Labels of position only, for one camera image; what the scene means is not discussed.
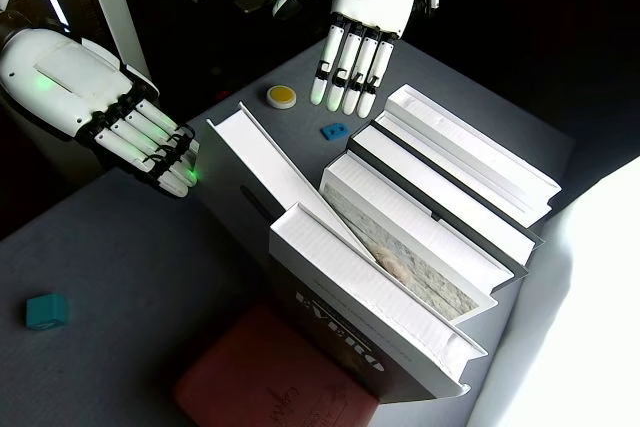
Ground large white-edged grey book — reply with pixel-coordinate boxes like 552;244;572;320
192;101;374;268

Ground white printed box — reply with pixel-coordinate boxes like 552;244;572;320
347;119;546;281

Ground book with stone picture cover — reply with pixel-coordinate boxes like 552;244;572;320
319;151;516;324

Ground dark cover book white title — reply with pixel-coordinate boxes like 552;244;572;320
268;201;489;406

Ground red book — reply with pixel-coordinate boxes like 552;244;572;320
172;301;381;427

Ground yellow round button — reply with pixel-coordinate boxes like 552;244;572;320
264;84;297;111

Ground flat blue block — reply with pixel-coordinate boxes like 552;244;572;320
319;121;349;142

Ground grey table cloth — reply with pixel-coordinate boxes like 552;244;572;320
0;39;576;427

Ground teal cube block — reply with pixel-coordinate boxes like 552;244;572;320
25;291;69;332

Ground white side panel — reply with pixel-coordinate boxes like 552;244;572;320
467;159;640;427

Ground white post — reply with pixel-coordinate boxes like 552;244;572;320
77;0;151;83

